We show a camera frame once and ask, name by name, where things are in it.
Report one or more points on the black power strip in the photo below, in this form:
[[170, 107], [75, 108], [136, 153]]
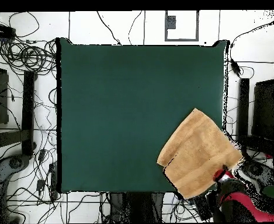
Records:
[[1, 31]]

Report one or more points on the orange terry towel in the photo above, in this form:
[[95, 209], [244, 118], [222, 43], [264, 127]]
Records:
[[197, 154]]

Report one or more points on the dark green table cloth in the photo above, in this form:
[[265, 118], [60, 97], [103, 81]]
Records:
[[99, 93]]

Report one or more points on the black power brick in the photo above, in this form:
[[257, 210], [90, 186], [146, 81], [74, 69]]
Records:
[[202, 207]]

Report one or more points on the black floor beam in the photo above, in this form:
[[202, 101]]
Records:
[[243, 105], [28, 112]]

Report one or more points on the small grey floor box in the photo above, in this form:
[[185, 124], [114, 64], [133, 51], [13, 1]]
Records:
[[170, 22]]

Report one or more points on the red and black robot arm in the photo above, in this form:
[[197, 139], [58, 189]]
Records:
[[239, 205]]

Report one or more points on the black stand foot with caster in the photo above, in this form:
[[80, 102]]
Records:
[[260, 172], [12, 163]]

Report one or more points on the black power adapter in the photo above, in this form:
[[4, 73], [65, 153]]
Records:
[[234, 67]]

